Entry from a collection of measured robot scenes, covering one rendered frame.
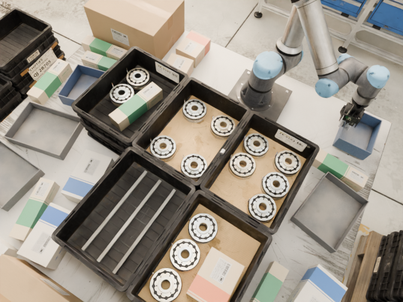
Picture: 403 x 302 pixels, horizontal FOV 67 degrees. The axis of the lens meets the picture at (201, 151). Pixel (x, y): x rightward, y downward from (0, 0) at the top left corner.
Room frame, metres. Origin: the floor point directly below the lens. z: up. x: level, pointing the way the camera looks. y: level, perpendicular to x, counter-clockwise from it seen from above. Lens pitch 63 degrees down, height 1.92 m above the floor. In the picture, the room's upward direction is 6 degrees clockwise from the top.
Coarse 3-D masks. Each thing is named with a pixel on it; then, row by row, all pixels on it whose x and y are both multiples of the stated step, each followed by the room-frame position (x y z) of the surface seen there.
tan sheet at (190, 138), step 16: (192, 96) 0.82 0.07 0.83; (208, 112) 0.75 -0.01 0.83; (176, 128) 0.65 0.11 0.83; (192, 128) 0.66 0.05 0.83; (208, 128) 0.67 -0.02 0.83; (176, 144) 0.57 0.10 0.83; (192, 144) 0.58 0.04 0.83; (208, 144) 0.59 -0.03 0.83; (176, 160) 0.50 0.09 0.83; (208, 160) 0.52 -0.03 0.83
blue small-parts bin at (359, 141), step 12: (360, 120) 0.87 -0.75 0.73; (372, 120) 0.85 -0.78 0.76; (348, 132) 0.80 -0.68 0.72; (360, 132) 0.80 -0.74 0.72; (372, 132) 0.81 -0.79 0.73; (336, 144) 0.71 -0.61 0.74; (348, 144) 0.70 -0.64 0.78; (360, 144) 0.74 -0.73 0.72; (372, 144) 0.71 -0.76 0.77; (360, 156) 0.67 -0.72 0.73
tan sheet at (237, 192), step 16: (240, 144) 0.61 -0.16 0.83; (272, 144) 0.62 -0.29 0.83; (256, 160) 0.54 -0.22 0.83; (272, 160) 0.55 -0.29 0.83; (304, 160) 0.57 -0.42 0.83; (224, 176) 0.46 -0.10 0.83; (256, 176) 0.47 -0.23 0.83; (224, 192) 0.39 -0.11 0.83; (240, 192) 0.40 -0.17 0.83; (256, 192) 0.41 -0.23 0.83; (240, 208) 0.34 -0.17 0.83
